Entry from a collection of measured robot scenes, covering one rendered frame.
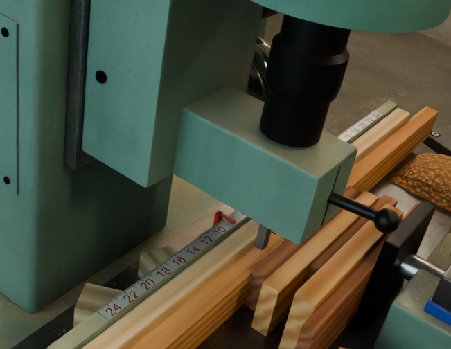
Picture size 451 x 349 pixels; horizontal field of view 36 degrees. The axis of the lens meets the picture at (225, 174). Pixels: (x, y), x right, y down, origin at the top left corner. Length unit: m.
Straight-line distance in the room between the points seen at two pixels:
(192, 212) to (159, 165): 0.32
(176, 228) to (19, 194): 0.27
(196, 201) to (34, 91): 0.39
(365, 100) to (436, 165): 2.32
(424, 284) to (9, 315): 0.41
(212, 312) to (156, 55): 0.22
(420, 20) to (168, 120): 0.22
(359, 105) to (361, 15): 2.70
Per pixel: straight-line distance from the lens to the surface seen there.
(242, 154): 0.56
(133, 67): 0.56
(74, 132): 0.63
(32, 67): 0.59
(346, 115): 3.03
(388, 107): 0.94
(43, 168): 0.64
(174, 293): 0.58
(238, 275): 0.62
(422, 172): 0.88
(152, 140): 0.57
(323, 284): 0.59
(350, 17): 0.44
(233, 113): 0.59
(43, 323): 0.75
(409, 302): 0.62
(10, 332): 0.75
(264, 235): 0.63
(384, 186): 0.87
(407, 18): 0.46
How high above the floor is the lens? 1.35
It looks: 34 degrees down
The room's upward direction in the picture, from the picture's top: 11 degrees clockwise
